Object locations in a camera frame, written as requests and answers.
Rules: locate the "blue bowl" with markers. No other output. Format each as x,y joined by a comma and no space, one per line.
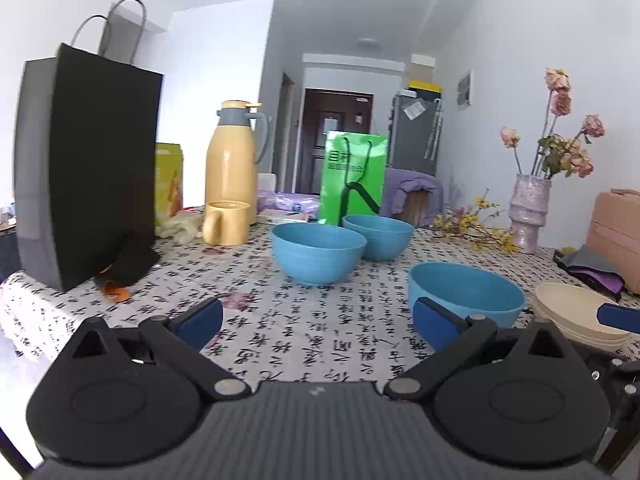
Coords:
465,292
317,257
385,240

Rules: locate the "wooden chair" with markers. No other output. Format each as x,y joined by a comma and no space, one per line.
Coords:
416,207

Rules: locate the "yellow-green snack box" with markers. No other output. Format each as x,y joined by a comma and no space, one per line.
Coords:
167,185

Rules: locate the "white gloves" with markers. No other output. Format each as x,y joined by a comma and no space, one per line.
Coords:
182,227

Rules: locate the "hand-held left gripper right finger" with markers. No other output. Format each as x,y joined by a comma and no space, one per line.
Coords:
434,327

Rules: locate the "dark brown door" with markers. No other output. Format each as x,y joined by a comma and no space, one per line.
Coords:
312,130

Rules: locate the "yellow thermos jug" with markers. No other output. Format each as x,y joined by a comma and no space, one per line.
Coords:
232,160

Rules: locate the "small orange object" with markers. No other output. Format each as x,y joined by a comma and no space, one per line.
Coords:
114,291

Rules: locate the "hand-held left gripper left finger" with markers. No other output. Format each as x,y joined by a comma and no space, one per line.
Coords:
200,321

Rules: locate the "grey and purple cloth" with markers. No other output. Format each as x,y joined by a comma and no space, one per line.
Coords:
590,267

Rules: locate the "folded umbrella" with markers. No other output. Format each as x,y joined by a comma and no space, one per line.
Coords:
436,130

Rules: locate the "pale purple vase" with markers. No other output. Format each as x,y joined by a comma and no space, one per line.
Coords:
530,210

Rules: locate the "green paper bag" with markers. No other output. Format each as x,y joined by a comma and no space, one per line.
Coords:
332,185

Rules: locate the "purple jacket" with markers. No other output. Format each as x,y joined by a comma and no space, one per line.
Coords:
395,185

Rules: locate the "yellow flower branches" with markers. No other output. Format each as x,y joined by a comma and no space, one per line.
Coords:
475,227

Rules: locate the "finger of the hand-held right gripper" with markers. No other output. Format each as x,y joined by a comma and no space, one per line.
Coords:
607,372
620,317

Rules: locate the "yellow and black box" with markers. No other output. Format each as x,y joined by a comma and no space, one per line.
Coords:
425,87

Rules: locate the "black cloth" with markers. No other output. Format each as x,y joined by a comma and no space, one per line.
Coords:
135,262

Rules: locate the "cardboard box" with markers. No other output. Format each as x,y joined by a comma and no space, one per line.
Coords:
422,67

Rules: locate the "pink case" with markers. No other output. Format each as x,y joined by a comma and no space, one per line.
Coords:
617,240

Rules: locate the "purple tissue pack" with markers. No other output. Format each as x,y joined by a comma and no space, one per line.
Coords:
297,202
266,200

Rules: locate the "dried pink roses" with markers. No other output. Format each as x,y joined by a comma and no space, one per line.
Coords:
570,152

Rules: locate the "side door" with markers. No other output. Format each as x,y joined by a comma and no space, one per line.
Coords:
285,130

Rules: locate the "yellow mug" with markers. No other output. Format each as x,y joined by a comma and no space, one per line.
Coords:
227,225

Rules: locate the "black paper bag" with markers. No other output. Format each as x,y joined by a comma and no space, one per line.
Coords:
85,170

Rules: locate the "grey refrigerator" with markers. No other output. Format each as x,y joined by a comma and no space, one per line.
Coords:
407,140

